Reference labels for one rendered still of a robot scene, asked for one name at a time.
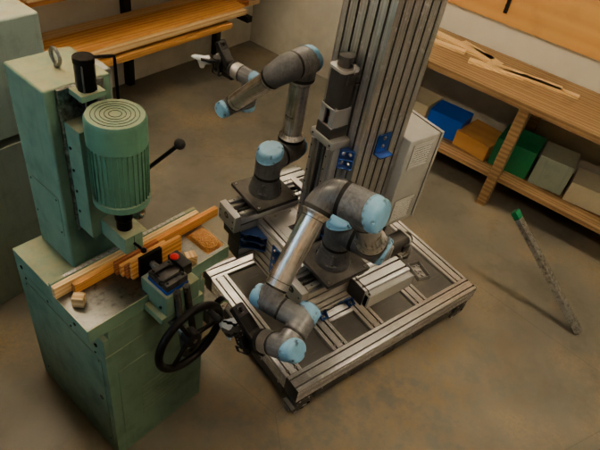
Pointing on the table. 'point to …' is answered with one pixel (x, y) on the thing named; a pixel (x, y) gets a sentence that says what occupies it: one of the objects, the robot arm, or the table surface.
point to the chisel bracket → (123, 240)
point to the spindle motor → (118, 155)
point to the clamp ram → (150, 261)
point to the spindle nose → (124, 222)
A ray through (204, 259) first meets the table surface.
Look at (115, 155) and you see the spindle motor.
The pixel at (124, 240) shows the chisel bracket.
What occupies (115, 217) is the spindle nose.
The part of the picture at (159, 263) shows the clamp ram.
